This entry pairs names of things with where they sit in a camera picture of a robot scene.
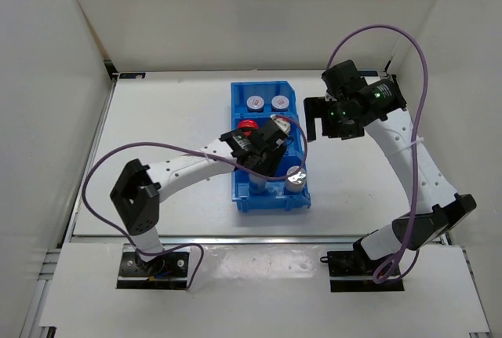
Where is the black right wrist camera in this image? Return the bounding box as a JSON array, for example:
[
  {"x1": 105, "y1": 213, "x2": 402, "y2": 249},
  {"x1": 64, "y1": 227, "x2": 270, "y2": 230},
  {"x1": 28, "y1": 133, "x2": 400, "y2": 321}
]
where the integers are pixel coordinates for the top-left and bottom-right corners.
[{"x1": 322, "y1": 60, "x2": 366, "y2": 98}]

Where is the red-lid sauce jar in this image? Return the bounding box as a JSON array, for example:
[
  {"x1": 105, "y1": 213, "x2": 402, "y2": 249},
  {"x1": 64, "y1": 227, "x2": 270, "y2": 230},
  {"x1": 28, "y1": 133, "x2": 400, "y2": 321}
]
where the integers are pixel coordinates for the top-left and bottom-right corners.
[{"x1": 238, "y1": 119, "x2": 259, "y2": 136}]

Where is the silver-lid spice bottle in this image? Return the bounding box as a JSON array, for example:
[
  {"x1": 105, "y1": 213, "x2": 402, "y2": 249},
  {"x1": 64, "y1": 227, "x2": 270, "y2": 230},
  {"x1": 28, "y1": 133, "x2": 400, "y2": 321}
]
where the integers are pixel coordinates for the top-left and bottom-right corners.
[
  {"x1": 249, "y1": 174, "x2": 267, "y2": 194},
  {"x1": 284, "y1": 168, "x2": 307, "y2": 194}
]

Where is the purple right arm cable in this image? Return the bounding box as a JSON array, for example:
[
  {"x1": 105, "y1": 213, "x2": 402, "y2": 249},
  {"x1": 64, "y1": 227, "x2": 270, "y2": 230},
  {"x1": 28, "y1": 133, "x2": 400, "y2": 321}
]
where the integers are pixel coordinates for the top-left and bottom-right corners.
[{"x1": 327, "y1": 24, "x2": 429, "y2": 285}]

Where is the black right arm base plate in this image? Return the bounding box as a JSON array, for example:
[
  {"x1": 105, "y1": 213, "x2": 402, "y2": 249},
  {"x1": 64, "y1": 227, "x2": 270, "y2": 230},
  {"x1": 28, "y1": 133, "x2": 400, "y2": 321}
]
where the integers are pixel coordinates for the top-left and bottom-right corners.
[{"x1": 319, "y1": 250, "x2": 405, "y2": 293}]

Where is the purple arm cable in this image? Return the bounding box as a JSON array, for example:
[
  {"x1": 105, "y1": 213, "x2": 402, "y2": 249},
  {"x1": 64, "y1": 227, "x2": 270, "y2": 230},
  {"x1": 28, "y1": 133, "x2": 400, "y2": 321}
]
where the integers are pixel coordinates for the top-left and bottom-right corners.
[
  {"x1": 81, "y1": 116, "x2": 307, "y2": 290},
  {"x1": 327, "y1": 24, "x2": 429, "y2": 285}
]

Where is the blue three-compartment plastic bin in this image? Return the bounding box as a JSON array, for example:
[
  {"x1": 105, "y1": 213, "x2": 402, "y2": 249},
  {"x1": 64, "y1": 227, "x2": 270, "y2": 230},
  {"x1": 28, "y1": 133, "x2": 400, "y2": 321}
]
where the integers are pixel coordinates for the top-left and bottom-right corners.
[{"x1": 231, "y1": 81, "x2": 311, "y2": 213}]

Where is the grey-lid dark jar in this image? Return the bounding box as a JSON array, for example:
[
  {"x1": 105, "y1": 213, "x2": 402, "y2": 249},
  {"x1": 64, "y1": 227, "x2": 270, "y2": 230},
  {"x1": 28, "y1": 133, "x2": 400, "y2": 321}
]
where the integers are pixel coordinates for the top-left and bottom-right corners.
[
  {"x1": 271, "y1": 95, "x2": 290, "y2": 112},
  {"x1": 246, "y1": 95, "x2": 265, "y2": 113}
]

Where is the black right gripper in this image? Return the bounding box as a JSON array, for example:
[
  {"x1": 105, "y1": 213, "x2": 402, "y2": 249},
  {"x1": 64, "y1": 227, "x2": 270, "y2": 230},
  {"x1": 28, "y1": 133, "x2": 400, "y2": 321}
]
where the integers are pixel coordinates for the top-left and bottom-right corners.
[{"x1": 304, "y1": 96, "x2": 365, "y2": 144}]

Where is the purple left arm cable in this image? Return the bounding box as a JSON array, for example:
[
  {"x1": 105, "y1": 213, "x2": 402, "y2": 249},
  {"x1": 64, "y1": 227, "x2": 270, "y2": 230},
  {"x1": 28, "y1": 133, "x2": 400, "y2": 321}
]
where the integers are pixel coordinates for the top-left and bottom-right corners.
[{"x1": 81, "y1": 116, "x2": 307, "y2": 290}]

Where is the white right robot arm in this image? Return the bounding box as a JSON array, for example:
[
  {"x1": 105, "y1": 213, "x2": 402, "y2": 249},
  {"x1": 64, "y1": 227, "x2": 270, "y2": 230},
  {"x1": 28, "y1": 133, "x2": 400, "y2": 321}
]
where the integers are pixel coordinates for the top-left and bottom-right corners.
[{"x1": 304, "y1": 78, "x2": 477, "y2": 275}]

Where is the aluminium front table rail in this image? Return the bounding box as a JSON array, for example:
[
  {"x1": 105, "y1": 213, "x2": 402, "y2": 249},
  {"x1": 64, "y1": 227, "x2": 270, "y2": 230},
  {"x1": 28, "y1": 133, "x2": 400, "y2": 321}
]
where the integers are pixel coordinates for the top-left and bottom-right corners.
[{"x1": 62, "y1": 234, "x2": 448, "y2": 247}]

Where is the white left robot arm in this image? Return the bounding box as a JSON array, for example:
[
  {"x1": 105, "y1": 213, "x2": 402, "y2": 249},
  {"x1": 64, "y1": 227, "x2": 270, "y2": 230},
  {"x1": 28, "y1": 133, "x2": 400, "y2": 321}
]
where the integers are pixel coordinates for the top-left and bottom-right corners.
[{"x1": 110, "y1": 120, "x2": 290, "y2": 275}]

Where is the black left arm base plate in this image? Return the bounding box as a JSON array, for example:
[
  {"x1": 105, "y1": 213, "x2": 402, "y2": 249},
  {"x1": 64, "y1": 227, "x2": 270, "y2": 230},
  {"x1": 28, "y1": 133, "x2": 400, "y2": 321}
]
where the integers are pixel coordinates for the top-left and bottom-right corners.
[{"x1": 116, "y1": 245, "x2": 190, "y2": 290}]

